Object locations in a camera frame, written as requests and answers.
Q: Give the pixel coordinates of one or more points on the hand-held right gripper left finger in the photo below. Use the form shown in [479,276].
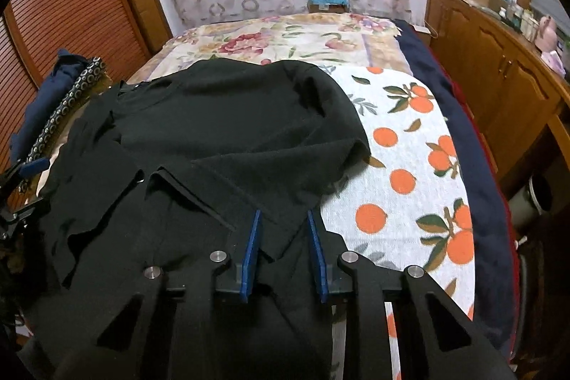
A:
[251,255]

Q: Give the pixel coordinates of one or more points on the cluster of small bottles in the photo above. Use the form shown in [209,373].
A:
[519,19]

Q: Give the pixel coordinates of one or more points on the floral blanket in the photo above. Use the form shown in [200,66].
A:
[285,39]

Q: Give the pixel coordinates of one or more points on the pink piggy figurine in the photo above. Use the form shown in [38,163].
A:
[547,32]

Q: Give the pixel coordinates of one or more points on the wooden louvered wardrobe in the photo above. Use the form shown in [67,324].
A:
[80,15]

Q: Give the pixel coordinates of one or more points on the blue and brown box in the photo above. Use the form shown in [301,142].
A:
[327,1]

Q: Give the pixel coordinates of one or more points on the black shirt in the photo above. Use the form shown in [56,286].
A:
[213,139]

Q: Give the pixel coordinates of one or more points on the wooden cabinet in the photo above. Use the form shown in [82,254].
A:
[494,68]

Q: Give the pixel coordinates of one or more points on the grey bin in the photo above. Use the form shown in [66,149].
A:
[532,197]

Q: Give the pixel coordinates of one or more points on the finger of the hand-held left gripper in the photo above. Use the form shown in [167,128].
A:
[20,211]
[35,167]

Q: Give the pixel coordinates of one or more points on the navy blue blanket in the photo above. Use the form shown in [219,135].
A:
[467,166]

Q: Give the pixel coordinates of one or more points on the folded navy blue cloth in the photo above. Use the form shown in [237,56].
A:
[49,99]

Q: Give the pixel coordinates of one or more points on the small pink item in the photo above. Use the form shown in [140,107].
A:
[554,61]

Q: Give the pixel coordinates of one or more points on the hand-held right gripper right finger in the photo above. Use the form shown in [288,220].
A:
[317,255]

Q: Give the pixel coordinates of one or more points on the orange fruit print bed sheet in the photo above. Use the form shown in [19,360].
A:
[400,166]

